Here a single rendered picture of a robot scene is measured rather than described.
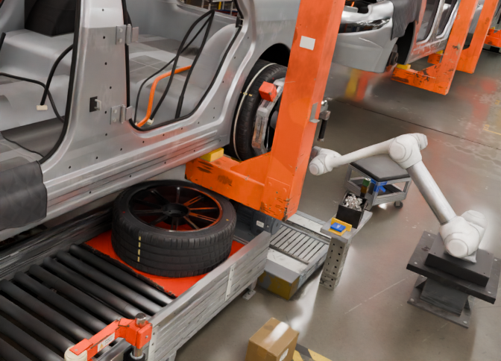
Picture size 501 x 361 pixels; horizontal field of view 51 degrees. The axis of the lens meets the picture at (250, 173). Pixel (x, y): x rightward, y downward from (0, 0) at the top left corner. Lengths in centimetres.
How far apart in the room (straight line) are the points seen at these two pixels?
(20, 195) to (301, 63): 139
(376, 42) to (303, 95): 321
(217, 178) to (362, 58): 312
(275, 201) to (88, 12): 137
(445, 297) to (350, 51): 304
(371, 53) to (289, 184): 321
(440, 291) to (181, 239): 165
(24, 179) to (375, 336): 202
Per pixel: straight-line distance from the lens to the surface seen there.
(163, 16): 500
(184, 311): 245
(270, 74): 321
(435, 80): 674
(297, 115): 265
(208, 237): 265
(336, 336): 304
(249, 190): 291
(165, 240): 261
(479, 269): 335
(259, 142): 317
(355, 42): 569
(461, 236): 311
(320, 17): 254
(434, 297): 349
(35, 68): 375
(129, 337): 212
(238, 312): 302
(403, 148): 305
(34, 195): 210
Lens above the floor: 190
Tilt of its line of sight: 24 degrees down
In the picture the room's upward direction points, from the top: 10 degrees clockwise
